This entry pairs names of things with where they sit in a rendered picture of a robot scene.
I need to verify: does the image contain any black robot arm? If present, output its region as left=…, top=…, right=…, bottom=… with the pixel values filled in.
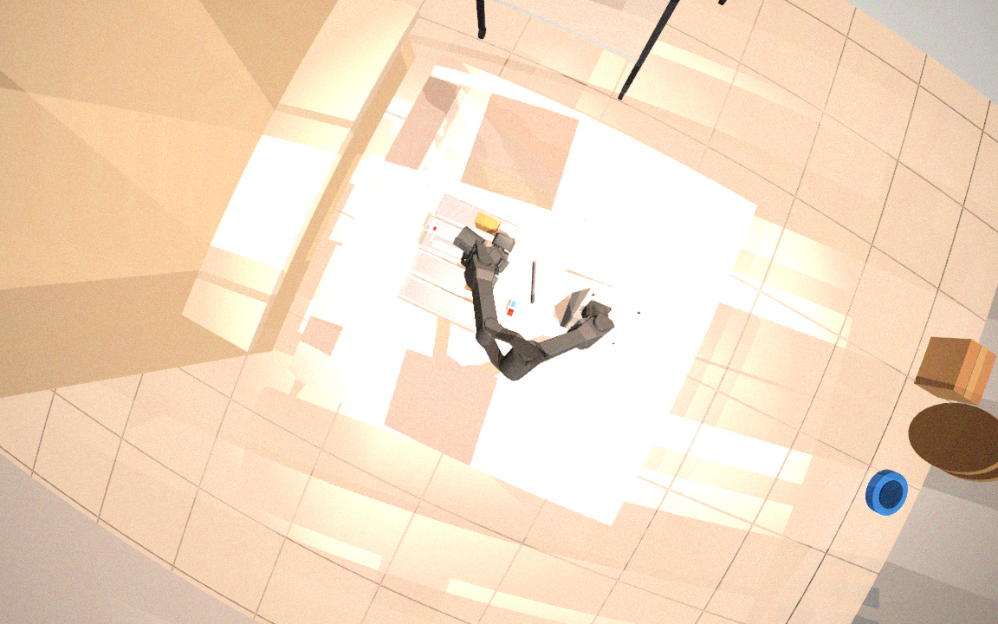
left=452, top=226, right=615, bottom=381

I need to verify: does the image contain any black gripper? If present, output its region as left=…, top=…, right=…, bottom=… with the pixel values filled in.
left=492, top=232, right=515, bottom=289

